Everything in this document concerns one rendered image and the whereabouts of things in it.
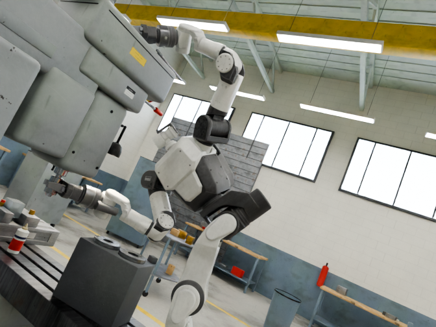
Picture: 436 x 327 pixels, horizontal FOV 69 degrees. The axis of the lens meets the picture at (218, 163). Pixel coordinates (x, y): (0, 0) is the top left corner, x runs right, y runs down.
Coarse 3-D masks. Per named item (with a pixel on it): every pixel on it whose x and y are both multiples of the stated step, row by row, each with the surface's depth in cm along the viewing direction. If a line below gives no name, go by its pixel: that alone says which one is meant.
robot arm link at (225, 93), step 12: (216, 60) 130; (228, 60) 127; (228, 72) 129; (240, 72) 137; (228, 84) 131; (240, 84) 135; (216, 96) 134; (228, 96) 133; (216, 108) 135; (228, 108) 137
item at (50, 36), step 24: (0, 0) 81; (24, 0) 85; (48, 0) 90; (0, 24) 82; (24, 24) 86; (48, 24) 92; (72, 24) 98; (24, 48) 88; (48, 48) 94; (72, 48) 100; (72, 72) 103
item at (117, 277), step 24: (96, 240) 98; (72, 264) 95; (96, 264) 94; (120, 264) 92; (144, 264) 98; (72, 288) 94; (96, 288) 92; (120, 288) 90; (144, 288) 101; (96, 312) 90; (120, 312) 90
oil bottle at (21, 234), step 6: (18, 228) 114; (24, 228) 114; (18, 234) 113; (24, 234) 114; (12, 240) 113; (18, 240) 113; (24, 240) 114; (12, 246) 112; (18, 246) 113; (12, 252) 112; (18, 252) 114
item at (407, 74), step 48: (144, 0) 776; (192, 0) 821; (240, 0) 747; (288, 0) 683; (336, 0) 629; (384, 0) 581; (432, 0) 541; (192, 48) 1076; (240, 48) 951; (288, 48) 847
